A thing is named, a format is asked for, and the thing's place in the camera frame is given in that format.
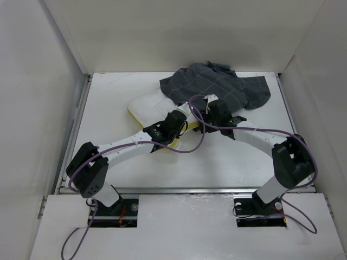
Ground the white pillow with yellow edge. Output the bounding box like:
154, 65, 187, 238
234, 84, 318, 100
127, 89, 200, 152

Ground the dark grey checked pillowcase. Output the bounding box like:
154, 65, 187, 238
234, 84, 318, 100
159, 62, 271, 113

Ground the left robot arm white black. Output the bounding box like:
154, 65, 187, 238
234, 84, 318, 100
66, 109, 190, 215

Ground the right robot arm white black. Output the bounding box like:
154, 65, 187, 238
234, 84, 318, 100
203, 95, 317, 213

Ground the white front cover board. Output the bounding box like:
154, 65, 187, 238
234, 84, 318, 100
31, 193, 346, 259

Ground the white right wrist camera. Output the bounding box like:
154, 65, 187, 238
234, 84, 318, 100
203, 94, 219, 114

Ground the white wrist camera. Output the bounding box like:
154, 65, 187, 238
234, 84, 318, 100
203, 94, 219, 114
176, 102, 191, 119

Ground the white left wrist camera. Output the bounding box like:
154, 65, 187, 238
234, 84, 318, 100
176, 102, 191, 119

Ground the aluminium right side rail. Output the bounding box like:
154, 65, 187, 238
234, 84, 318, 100
274, 73, 318, 189

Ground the aluminium rail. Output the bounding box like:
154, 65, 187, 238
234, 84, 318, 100
274, 73, 318, 189
55, 185, 317, 196
50, 74, 93, 195

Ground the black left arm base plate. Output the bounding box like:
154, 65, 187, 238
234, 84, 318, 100
86, 198, 139, 228

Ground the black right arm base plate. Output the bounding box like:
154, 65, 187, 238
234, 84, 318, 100
233, 198, 287, 228

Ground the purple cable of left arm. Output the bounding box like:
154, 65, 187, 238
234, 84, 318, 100
62, 102, 205, 257

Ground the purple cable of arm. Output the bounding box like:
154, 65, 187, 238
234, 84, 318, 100
62, 102, 205, 257
188, 94, 318, 235

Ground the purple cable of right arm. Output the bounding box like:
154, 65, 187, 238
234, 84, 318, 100
188, 94, 318, 235

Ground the aluminium left side rail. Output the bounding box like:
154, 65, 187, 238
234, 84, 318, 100
50, 74, 93, 195

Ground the aluminium front rail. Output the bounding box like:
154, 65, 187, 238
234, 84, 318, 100
55, 185, 317, 196

